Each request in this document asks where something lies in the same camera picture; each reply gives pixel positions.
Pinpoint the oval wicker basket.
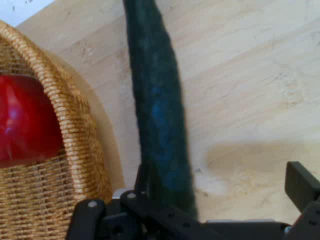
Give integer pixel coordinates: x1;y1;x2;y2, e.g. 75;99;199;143
0;19;113;240

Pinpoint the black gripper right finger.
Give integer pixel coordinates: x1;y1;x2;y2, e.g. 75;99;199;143
284;161;320;240

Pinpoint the red toy bell pepper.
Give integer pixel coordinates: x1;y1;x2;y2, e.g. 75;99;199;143
0;74;65;168

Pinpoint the bamboo cutting board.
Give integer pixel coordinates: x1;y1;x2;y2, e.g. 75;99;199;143
16;0;320;223

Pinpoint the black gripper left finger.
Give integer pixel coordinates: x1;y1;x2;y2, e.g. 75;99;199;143
66;163;208;240

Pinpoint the dark green cucumber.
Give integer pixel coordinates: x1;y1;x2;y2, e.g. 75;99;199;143
122;0;201;223

